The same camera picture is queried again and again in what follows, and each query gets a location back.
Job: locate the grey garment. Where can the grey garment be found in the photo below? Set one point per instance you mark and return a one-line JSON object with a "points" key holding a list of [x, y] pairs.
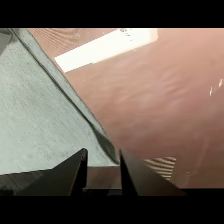
{"points": [[36, 113]]}

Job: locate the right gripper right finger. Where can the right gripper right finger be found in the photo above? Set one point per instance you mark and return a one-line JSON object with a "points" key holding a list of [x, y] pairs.
{"points": [[143, 183]]}

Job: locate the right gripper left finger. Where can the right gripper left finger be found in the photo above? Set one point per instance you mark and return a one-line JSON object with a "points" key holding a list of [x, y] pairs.
{"points": [[63, 181]]}

